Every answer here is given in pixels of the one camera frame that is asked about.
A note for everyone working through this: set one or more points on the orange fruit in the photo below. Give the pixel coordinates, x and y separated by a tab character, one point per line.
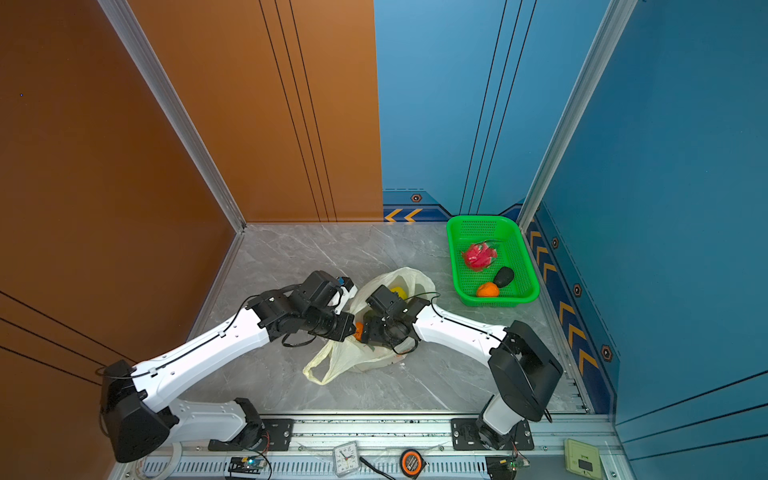
488	290

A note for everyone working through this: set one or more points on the aluminium frame post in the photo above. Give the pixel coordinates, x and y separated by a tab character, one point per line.
126	25
611	28

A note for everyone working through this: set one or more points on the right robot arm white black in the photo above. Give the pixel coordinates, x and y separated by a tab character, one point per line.
525	372

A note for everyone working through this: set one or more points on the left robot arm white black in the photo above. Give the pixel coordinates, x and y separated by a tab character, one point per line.
141	409

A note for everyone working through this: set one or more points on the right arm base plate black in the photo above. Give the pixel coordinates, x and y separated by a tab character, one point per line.
468	436

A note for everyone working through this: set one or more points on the red dragon fruit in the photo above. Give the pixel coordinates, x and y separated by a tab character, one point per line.
479	256

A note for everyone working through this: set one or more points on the green wall switch box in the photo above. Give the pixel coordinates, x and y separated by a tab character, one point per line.
583	459

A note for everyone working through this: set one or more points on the right circuit board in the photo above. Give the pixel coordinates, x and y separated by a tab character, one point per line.
505	467

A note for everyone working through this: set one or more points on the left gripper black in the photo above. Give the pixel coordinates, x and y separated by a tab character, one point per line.
344	330

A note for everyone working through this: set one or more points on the yellow fruit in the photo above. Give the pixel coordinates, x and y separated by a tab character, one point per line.
400	292

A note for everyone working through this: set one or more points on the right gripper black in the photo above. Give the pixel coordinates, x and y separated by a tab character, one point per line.
369	333

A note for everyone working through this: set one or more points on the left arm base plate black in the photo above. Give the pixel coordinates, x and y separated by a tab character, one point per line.
273	433

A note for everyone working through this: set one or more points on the left aluminium frame post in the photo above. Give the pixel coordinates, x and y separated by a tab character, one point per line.
126	25

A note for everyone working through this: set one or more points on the left circuit board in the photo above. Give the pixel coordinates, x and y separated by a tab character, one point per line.
248	467

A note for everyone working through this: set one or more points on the green plastic basket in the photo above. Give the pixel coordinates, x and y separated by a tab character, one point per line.
505	235

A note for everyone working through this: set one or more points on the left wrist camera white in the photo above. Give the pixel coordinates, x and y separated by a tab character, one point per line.
346	291

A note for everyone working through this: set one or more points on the right aluminium frame post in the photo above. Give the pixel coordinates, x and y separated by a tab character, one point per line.
611	28

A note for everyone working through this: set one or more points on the circuit board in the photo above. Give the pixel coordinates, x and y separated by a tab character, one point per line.
248	467
505	467

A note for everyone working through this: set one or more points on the orange black tape measure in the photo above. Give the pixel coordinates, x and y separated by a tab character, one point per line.
412	463

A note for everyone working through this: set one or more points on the small white clock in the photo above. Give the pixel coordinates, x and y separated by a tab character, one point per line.
346	459

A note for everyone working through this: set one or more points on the translucent yellowish plastic bag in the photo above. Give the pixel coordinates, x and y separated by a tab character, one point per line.
350	355

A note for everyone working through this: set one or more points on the dark avocado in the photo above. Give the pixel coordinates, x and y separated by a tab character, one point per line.
503	277

